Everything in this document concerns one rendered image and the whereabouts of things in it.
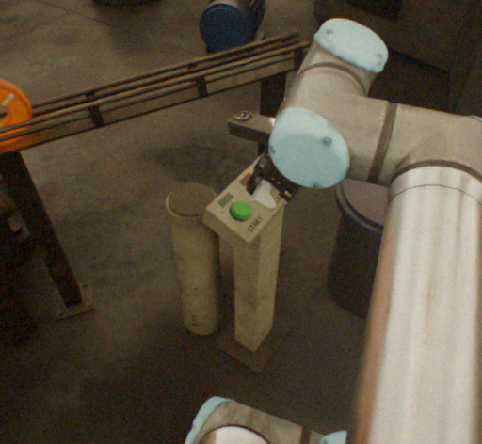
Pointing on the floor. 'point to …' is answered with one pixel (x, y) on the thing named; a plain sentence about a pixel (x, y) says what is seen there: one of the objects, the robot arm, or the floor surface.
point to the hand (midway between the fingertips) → (250, 193)
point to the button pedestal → (251, 276)
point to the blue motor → (233, 16)
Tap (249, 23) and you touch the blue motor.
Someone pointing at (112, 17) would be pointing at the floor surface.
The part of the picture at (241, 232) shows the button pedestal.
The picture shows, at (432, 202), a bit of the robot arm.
